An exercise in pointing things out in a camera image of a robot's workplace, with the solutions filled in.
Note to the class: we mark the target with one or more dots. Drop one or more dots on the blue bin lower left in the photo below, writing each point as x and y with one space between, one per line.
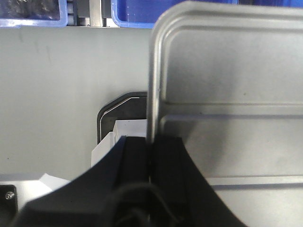
38 13

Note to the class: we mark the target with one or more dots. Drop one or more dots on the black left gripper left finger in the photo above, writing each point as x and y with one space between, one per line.
112 187

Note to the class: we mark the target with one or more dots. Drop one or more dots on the blue bin lower middle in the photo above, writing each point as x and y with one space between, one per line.
141 14

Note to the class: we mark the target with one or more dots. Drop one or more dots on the blue bin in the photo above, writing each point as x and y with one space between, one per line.
141 14
38 13

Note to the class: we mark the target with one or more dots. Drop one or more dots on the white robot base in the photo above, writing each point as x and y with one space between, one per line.
44 146

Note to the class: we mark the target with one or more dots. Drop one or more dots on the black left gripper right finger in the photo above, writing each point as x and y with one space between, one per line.
188 194

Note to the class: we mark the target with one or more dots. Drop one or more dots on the small ribbed silver tray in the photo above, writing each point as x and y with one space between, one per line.
228 80

